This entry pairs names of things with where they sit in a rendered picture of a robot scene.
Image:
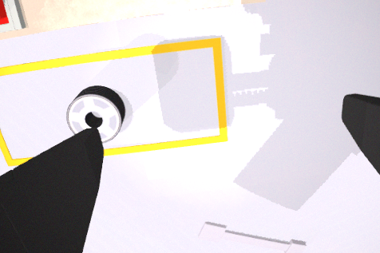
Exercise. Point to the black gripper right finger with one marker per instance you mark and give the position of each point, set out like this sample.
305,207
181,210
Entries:
361,116

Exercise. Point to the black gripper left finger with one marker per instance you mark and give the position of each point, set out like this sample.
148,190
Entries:
46,203

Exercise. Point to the black tyre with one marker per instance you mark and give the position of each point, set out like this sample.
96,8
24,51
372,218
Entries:
104,101

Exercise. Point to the yellow rectangular outline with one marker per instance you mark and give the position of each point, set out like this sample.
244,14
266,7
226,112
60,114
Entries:
142,50

